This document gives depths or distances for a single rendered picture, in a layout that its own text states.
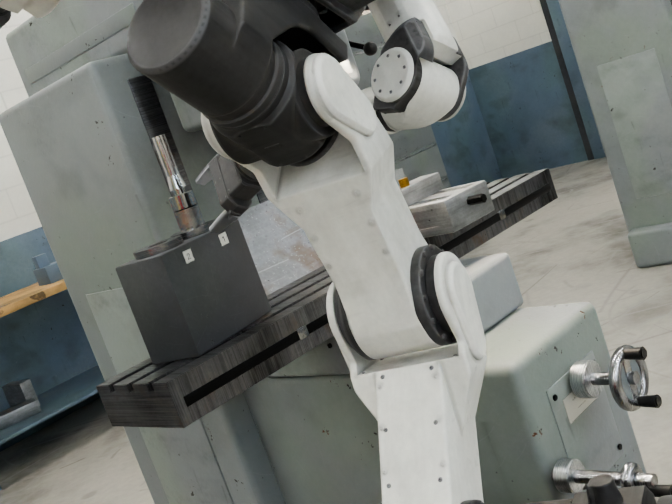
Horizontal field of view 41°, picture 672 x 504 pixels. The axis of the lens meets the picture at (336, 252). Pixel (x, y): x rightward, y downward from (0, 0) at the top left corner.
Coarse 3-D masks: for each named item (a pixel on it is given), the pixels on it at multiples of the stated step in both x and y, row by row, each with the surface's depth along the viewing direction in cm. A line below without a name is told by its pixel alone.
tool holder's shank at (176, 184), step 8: (160, 136) 163; (160, 144) 163; (168, 144) 164; (160, 152) 164; (168, 152) 164; (160, 160) 165; (168, 160) 164; (168, 168) 164; (176, 168) 165; (168, 176) 164; (176, 176) 164; (168, 184) 165; (176, 184) 164; (184, 184) 165; (176, 192) 165
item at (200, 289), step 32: (160, 256) 151; (192, 256) 157; (224, 256) 163; (128, 288) 157; (160, 288) 153; (192, 288) 155; (224, 288) 162; (256, 288) 169; (160, 320) 156; (192, 320) 154; (224, 320) 160; (160, 352) 158; (192, 352) 154
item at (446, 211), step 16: (448, 192) 194; (464, 192) 188; (480, 192) 192; (416, 208) 190; (432, 208) 186; (448, 208) 184; (464, 208) 188; (480, 208) 191; (432, 224) 189; (448, 224) 185; (464, 224) 187
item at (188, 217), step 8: (184, 200) 164; (192, 200) 165; (176, 208) 164; (184, 208) 164; (192, 208) 164; (176, 216) 165; (184, 216) 164; (192, 216) 164; (200, 216) 166; (184, 224) 165; (192, 224) 164; (200, 224) 165
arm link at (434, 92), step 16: (432, 64) 127; (416, 80) 123; (432, 80) 125; (448, 80) 128; (368, 96) 132; (416, 96) 125; (432, 96) 127; (448, 96) 128; (384, 112) 128; (400, 112) 127; (416, 112) 127; (432, 112) 129; (400, 128) 131; (416, 128) 131
